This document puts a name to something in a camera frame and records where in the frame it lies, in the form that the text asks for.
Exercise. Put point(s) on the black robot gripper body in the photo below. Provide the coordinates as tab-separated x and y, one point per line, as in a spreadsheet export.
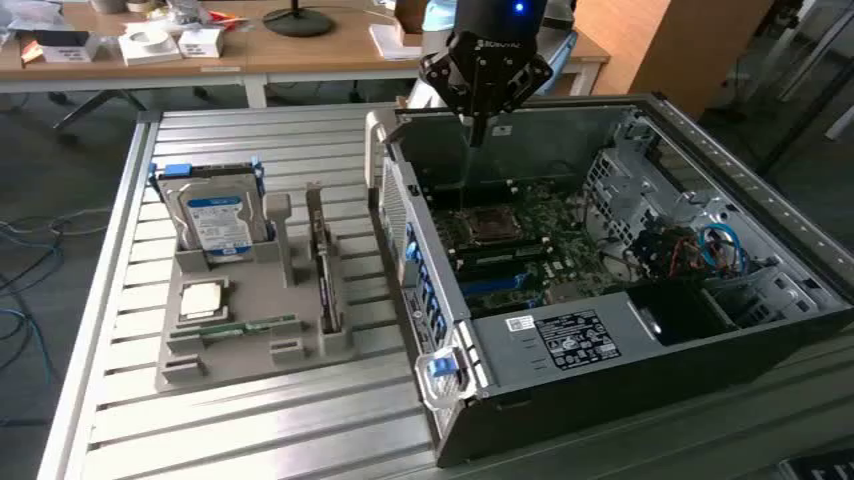
495	60

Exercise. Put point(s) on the black graphics card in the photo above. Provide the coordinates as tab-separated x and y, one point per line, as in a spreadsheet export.
324	260

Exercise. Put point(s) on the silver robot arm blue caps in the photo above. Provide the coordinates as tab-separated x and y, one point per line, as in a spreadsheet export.
422	97

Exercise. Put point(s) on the white paper stack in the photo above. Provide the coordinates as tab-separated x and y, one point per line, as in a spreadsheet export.
390	42

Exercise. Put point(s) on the wooden cabinet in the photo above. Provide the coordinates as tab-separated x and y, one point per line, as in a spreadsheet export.
668	50

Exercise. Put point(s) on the wooden desk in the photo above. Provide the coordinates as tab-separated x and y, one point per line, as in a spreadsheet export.
301	55

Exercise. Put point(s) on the black round stand base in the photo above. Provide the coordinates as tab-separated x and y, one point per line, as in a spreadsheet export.
297	25

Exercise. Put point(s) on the metal CPU socket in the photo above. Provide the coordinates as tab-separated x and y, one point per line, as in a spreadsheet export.
495	222

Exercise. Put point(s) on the green motherboard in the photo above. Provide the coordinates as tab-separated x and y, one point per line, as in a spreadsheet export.
568	235

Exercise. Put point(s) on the small white box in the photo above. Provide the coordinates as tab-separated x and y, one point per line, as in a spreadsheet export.
201	45

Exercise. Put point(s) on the installed green RAM stick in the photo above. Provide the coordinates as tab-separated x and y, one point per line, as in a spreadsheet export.
501	257

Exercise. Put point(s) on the blue expansion slot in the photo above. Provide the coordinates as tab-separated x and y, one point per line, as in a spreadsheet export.
497	285

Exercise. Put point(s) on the white box with tape roll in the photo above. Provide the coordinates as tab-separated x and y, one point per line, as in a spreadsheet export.
150	50

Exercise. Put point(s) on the hard disk blue label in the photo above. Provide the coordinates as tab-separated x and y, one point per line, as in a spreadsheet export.
214	215

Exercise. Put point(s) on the beige tape roll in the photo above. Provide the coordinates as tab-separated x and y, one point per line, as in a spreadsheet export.
142	5

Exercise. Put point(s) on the chair base legs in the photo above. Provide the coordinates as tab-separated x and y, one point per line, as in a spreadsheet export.
101	102

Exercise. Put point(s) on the grey cup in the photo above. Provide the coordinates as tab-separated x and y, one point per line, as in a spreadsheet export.
109	5

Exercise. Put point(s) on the grey parts rack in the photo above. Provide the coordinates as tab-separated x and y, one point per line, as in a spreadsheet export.
254	300

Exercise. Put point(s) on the grey power supply unit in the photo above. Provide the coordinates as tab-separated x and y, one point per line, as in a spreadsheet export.
515	350

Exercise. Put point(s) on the white box black insert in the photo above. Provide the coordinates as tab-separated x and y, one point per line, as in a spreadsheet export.
68	52

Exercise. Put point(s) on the metal disk bay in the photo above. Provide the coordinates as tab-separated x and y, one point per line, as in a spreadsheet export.
768	295

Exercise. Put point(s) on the silver CPU chip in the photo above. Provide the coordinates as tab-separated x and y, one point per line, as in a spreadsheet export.
204	300

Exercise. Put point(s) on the blue case latch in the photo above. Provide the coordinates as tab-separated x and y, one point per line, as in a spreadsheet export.
441	364

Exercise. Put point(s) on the loose green RAM stick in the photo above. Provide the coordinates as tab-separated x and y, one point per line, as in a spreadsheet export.
234	328

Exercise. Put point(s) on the open black PC case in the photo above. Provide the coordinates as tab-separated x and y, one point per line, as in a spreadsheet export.
601	410

